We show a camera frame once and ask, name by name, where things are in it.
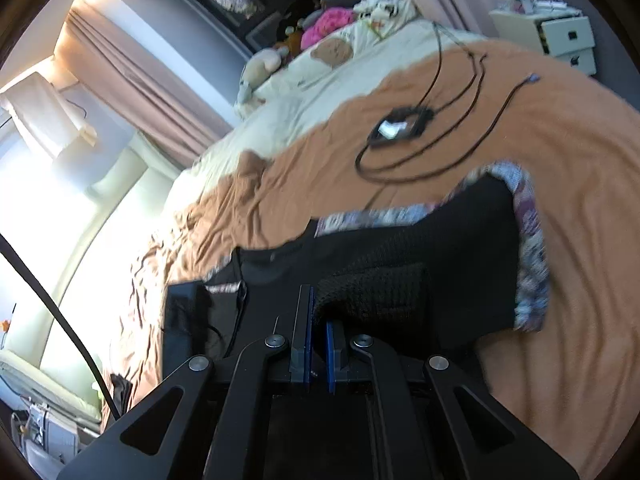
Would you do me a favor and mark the black knit garment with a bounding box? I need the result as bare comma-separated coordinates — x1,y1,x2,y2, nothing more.
202,160,551,392

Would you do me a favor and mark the cream bear print duvet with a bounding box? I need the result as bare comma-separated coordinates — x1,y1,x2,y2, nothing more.
170,7,481,196

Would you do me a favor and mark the pink curtain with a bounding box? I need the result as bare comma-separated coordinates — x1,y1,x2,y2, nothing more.
54,7,237,167

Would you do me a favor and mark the pink knit cloth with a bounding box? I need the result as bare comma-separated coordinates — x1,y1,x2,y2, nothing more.
300,7,357,52

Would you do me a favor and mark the white hanging cloth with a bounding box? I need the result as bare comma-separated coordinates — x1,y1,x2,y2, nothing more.
0,71,98,162

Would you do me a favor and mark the black cable with blue plug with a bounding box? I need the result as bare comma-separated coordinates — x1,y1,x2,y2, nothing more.
356,75,541,183

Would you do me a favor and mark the white nightstand with drawers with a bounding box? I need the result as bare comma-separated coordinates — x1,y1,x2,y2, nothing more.
489,7,599,77

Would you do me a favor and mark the beige plush toy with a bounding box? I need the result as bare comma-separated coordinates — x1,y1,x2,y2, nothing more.
237,47,284,107

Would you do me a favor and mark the brown plush toy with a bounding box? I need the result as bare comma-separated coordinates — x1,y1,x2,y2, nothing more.
284,20,307,55

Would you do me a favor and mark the thick black cable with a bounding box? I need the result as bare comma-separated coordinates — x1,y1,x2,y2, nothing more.
0,234,123,423

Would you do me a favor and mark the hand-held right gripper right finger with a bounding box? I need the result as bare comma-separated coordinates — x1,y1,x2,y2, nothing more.
325,320,582,480

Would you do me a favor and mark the pile of white clothes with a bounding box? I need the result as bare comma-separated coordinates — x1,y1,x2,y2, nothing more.
354,0,417,23

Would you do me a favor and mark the orange blanket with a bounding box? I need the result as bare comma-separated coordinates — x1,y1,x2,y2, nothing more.
102,40,640,477

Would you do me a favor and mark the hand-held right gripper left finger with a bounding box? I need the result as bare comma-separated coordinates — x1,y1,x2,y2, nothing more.
57,284,317,480

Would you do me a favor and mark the black power adapter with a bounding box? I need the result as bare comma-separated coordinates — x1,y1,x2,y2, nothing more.
367,106,434,149

